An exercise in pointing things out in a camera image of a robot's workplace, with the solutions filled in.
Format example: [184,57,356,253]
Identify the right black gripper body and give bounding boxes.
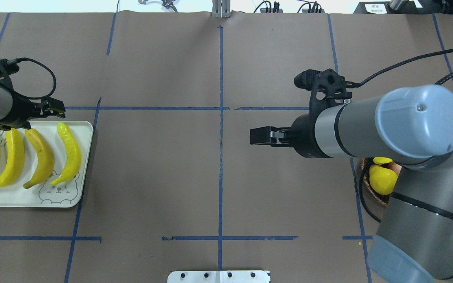
[289,114,330,159]

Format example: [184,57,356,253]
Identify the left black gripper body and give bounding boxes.
[0,94,54,131]

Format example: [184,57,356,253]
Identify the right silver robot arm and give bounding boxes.
[249,85,453,283]

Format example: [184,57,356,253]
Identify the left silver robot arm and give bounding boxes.
[0,86,65,129]

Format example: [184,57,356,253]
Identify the woven brown basket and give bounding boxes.
[358,158,401,218]

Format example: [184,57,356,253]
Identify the yellow starfruit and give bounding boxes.
[373,156,393,165]

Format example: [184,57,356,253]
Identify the white rectangular tray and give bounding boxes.
[0,121,93,208]

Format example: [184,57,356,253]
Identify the yellow pear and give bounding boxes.
[369,164,398,195]

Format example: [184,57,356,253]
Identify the aluminium frame post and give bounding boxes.
[212,0,232,18]

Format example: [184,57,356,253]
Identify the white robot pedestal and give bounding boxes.
[167,270,272,283]

